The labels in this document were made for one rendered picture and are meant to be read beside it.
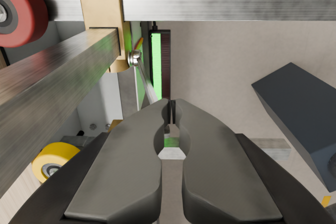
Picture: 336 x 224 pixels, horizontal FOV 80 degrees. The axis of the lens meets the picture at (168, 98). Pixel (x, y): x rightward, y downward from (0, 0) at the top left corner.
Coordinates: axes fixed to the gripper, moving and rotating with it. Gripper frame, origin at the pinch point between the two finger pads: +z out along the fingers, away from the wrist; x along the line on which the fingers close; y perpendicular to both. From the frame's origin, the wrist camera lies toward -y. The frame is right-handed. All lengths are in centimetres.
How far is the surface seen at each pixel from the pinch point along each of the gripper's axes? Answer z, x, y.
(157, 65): 33.2, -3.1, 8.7
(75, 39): 9.2, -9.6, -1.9
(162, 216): 104, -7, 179
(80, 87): 3.2, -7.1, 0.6
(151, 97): 5.5, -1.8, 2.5
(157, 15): 17.3, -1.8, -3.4
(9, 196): 13.5, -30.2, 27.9
